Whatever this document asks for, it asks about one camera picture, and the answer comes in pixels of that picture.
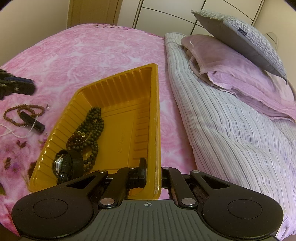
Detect black rectangular case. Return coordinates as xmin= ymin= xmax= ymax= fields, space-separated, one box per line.
xmin=20 ymin=111 xmax=45 ymax=133

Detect white pearl necklace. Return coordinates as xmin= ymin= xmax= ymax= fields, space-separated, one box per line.
xmin=0 ymin=105 xmax=50 ymax=139

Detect brown bead necklace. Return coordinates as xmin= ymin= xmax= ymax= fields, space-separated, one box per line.
xmin=2 ymin=104 xmax=46 ymax=127

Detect striped grey duvet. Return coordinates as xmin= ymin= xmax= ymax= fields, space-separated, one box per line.
xmin=165 ymin=33 xmax=295 ymax=240

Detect round wall mirror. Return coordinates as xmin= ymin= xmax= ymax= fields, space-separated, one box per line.
xmin=264 ymin=32 xmax=278 ymax=50

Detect wooden door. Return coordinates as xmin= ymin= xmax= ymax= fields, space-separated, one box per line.
xmin=67 ymin=0 xmax=123 ymax=28

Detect black strap watch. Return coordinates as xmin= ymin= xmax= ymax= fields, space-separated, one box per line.
xmin=52 ymin=149 xmax=84 ymax=185

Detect cream wardrobe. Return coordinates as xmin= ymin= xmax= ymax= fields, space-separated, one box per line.
xmin=117 ymin=0 xmax=264 ymax=37

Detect grey checked pillow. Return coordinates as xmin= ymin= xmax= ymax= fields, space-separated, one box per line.
xmin=191 ymin=10 xmax=287 ymax=80

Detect dark bead necklace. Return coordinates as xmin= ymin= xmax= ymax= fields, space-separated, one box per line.
xmin=72 ymin=106 xmax=105 ymax=172

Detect purple pillow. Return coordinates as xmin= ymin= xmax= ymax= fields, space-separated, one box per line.
xmin=181 ymin=35 xmax=295 ymax=121

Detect pink floral blanket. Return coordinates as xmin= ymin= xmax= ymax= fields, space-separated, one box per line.
xmin=1 ymin=24 xmax=196 ymax=240

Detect orange plastic tray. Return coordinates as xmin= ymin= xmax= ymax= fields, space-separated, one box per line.
xmin=29 ymin=63 xmax=161 ymax=200

